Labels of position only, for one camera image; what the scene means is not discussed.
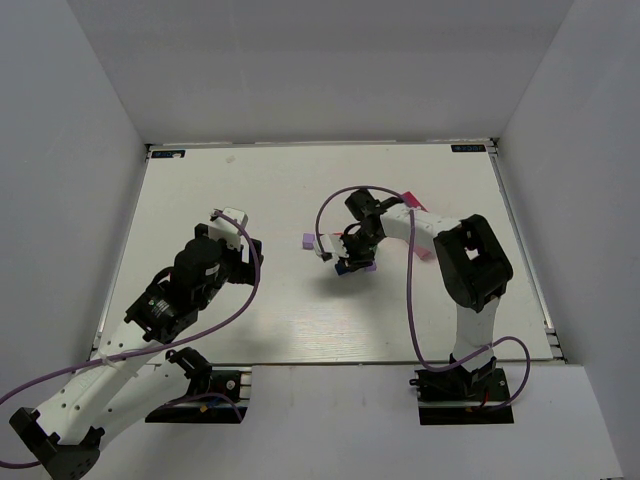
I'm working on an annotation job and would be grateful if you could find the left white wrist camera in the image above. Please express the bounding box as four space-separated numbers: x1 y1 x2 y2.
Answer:
207 207 248 252

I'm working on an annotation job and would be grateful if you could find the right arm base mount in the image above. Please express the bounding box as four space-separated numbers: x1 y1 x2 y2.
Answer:
409 368 514 426

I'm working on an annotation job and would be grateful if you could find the large lilac wood block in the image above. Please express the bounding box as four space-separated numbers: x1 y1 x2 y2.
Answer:
302 233 315 250

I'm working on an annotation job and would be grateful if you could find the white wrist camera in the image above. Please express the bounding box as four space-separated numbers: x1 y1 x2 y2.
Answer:
314 234 348 261
207 207 248 252

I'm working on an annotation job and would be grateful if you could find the left blue table label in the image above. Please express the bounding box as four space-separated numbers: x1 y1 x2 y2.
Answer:
151 150 186 159

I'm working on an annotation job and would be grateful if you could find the dark blue wood block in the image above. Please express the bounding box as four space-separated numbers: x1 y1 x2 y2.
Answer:
334 259 356 276

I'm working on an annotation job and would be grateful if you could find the pink plastic box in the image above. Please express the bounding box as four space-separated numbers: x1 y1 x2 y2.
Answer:
398 191 435 261

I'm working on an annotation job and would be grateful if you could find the blue table label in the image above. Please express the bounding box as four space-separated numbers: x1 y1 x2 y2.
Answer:
151 150 186 159
451 144 486 153

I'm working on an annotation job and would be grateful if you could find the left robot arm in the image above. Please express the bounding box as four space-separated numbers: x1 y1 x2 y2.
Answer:
9 210 263 479

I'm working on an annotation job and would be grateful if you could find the purple cable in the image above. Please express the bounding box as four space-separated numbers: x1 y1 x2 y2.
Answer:
0 209 264 468
315 185 532 412

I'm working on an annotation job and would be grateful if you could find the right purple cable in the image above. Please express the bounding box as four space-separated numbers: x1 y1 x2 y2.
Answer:
315 185 532 412

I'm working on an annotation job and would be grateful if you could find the right blue table label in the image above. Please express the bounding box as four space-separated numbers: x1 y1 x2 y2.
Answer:
451 144 486 153

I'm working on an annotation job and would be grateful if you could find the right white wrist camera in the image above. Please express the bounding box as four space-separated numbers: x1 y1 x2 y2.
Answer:
314 234 348 261

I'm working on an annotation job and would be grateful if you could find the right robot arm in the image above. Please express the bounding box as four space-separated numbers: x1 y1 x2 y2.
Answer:
336 189 513 399

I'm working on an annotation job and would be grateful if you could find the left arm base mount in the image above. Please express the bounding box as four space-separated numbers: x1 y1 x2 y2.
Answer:
145 347 252 425

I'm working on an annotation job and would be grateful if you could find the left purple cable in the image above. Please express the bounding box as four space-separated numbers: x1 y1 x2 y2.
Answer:
0 209 264 468

